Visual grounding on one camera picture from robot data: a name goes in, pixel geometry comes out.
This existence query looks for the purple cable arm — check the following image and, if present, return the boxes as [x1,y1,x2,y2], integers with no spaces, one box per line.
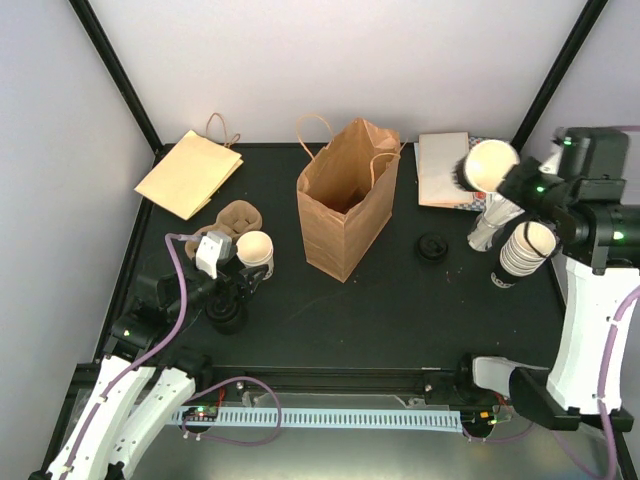
[462,124,640,480]
[59,232,282,480]

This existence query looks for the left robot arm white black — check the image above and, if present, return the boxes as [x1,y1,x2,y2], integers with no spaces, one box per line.
[30,266,267,479]

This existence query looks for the blue checkered paper bag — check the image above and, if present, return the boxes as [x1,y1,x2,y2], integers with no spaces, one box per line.
[459,134,514,214]

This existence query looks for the bundle of white straws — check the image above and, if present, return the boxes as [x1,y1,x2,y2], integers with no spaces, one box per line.
[467,192,523,252]

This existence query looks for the stack of white paper cups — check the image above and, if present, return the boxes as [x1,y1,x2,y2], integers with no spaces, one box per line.
[490,221,558,289]

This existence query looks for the tan paper bag with handles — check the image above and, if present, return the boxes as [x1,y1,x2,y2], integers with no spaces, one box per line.
[135,130,243,220]

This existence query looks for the white paper bag brown trim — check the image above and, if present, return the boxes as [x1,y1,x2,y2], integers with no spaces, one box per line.
[417,132,473,208]

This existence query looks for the black lid stack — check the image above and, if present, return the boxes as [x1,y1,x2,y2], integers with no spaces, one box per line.
[416,233,449,263]
[205,296,248,335]

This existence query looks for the black frame post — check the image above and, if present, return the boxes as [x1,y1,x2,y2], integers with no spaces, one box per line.
[69,0,164,155]
[511,0,609,152]

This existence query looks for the black frame post right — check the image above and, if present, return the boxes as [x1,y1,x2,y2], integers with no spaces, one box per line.
[511,0,609,152]

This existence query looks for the brown kraft paper bag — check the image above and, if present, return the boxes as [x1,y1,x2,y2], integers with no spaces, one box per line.
[296,118,403,283]

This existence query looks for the light blue cable duct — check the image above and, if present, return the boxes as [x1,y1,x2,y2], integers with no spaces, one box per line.
[167,406,463,433]

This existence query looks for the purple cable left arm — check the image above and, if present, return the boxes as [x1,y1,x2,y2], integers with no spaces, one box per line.
[59,232,282,480]

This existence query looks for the black frame post left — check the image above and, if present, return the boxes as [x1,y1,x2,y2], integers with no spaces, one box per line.
[69,0,164,155]

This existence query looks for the black lid stack left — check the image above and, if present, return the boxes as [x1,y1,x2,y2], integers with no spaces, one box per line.
[205,296,248,335]

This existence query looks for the stacked pulp cup carriers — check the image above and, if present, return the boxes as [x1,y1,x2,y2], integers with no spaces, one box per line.
[195,200,263,256]

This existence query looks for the black lid stack right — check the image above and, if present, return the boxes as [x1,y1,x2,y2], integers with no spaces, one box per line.
[416,233,449,263]

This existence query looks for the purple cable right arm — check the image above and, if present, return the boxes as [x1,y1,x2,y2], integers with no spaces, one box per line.
[462,124,640,480]

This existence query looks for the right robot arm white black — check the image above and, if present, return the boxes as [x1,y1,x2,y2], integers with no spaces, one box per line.
[452,127,639,432]

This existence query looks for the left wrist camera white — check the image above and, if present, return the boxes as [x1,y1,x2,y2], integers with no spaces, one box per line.
[195,230,232,279]

